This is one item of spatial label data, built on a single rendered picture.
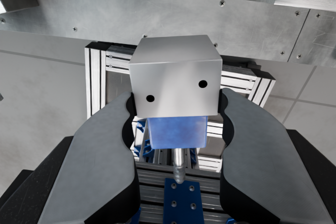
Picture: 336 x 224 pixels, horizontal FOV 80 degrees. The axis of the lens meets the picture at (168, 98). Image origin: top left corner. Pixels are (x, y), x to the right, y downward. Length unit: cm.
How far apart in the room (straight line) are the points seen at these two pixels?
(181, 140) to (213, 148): 105
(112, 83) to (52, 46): 43
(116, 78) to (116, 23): 71
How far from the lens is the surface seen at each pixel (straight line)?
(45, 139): 169
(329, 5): 21
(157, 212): 49
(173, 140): 15
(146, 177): 54
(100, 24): 28
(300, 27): 30
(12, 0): 27
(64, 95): 139
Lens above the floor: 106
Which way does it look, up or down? 60 degrees down
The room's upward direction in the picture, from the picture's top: 177 degrees counter-clockwise
